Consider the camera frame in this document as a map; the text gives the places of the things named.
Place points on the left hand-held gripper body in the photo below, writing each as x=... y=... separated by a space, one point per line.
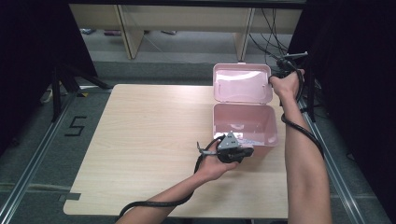
x=229 y=146

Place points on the aluminium floor rail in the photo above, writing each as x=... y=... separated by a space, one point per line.
x=342 y=193
x=34 y=158

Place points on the person's left hand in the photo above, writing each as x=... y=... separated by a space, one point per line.
x=211 y=168

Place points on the person's right hand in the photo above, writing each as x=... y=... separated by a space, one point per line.
x=288 y=85

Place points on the pink storage box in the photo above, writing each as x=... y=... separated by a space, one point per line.
x=243 y=93

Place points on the dark curtain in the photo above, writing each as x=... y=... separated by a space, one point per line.
x=31 y=62
x=358 y=77

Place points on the light wooden desk frame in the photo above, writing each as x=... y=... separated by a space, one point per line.
x=186 y=18

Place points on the yellow floor tape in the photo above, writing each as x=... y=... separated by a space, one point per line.
x=82 y=94

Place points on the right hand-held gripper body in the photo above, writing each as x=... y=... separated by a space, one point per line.
x=286 y=65

